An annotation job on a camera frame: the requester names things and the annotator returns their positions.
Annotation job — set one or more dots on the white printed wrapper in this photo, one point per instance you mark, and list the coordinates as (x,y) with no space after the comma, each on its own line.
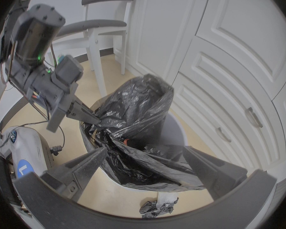
(165,198)

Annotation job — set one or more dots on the crumpled black plastic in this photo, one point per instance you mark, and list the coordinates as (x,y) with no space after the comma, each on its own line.
(150,210)

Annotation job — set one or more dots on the white wardrobe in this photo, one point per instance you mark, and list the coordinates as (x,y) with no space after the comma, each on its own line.
(228,56)

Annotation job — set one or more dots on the white trash bin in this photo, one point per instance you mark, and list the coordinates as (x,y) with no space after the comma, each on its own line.
(174,132)

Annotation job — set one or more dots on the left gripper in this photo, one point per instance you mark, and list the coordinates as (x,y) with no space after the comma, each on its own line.
(59,108)

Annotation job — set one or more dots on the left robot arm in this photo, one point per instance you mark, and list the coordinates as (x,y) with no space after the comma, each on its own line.
(38,32)

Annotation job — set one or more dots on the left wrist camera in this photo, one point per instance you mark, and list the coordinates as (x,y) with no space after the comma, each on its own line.
(68,70)

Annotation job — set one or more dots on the white chair grey seat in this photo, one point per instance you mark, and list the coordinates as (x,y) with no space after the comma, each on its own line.
(102,23)

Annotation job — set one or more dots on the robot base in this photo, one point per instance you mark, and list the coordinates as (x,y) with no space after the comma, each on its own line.
(33,147)

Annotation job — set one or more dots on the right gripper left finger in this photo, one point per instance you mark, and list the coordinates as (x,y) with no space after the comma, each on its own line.
(81,168)

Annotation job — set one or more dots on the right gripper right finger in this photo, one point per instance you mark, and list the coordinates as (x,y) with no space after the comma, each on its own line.
(212,173)

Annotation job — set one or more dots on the black plastic bag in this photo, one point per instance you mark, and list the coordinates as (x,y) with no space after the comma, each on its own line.
(138,108)

